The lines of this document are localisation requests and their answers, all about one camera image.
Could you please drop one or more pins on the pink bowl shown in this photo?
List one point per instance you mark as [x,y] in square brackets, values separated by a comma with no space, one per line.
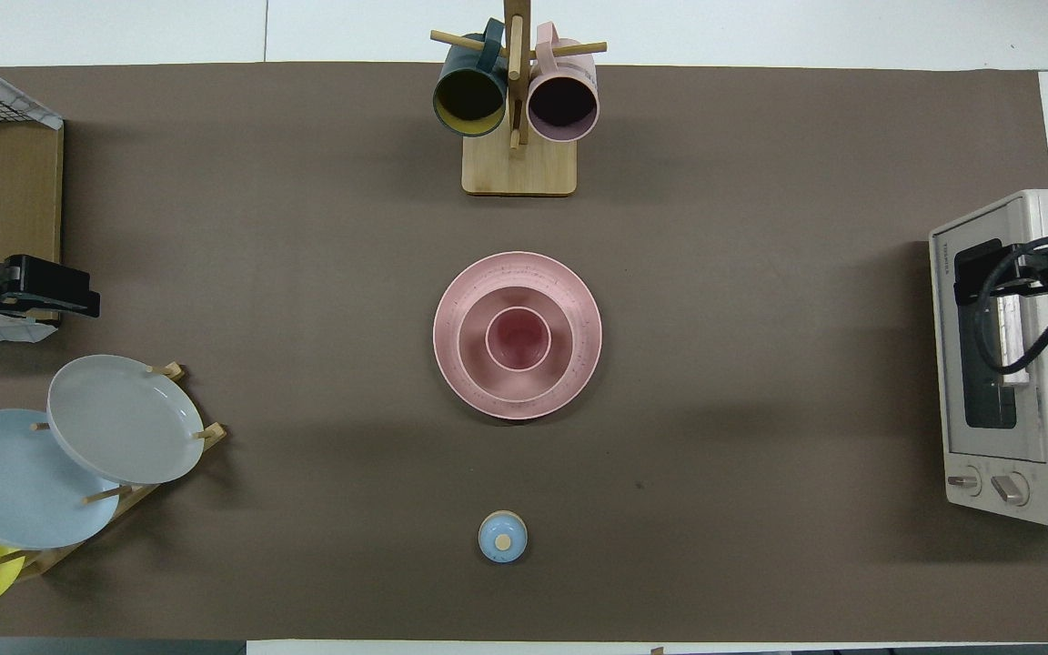
[471,350]

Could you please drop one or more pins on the pink cup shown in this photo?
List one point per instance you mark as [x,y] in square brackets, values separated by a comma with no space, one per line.
[518,341]

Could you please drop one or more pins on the grey plate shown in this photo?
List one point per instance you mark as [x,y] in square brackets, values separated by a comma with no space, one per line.
[124,418]

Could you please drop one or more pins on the light blue plate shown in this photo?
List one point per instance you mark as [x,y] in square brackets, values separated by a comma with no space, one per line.
[5,482]

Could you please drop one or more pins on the wooden plate rack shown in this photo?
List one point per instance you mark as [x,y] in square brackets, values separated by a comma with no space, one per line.
[213,435]

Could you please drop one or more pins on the brown table mat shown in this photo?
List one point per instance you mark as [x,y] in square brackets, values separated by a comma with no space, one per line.
[306,273]

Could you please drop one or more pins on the pink speckled plate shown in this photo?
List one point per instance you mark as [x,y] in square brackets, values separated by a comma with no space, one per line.
[448,341]

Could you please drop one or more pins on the pink mug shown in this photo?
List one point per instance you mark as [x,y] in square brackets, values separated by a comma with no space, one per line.
[563,105]

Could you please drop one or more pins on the dark teal mug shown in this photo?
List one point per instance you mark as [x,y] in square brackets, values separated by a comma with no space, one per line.
[469,95]

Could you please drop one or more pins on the wooden mug tree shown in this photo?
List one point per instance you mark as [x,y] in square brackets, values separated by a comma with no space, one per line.
[519,173]

